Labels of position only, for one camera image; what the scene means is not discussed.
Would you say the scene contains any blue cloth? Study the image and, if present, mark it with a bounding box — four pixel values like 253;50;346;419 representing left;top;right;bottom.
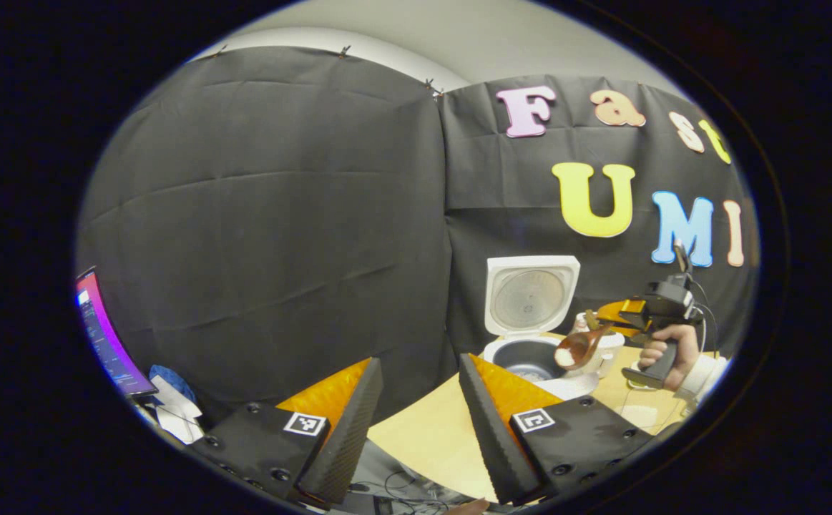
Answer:
149;365;198;405

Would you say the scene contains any crumpled white paper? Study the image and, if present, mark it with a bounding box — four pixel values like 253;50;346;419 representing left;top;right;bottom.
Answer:
147;379;205;446

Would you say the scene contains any computer monitor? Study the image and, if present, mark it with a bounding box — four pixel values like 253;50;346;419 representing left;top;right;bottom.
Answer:
76;267;159;399

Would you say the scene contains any tangle of black cables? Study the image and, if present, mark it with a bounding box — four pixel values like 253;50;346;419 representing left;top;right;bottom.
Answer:
358;465;459;515

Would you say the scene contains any black backdrop cloth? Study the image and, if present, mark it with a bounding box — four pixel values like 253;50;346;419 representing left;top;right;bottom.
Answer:
76;46;758;430

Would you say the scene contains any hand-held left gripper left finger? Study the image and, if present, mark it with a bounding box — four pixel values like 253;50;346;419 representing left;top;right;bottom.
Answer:
190;356;384;505

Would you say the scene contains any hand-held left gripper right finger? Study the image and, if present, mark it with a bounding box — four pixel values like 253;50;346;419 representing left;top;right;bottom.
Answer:
457;353;654;505

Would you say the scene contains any brown wooden spoon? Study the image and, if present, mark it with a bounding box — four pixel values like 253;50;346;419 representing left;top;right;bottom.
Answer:
554;322;617;371

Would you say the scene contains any clear rice container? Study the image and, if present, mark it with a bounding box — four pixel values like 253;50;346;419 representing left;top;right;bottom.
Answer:
616;386;688;436

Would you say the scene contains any white toaster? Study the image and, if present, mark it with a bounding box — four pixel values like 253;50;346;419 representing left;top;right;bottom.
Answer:
573;311;626;380

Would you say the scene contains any white rice cooker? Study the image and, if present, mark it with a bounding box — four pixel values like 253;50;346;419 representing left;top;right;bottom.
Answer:
479;255;600;401

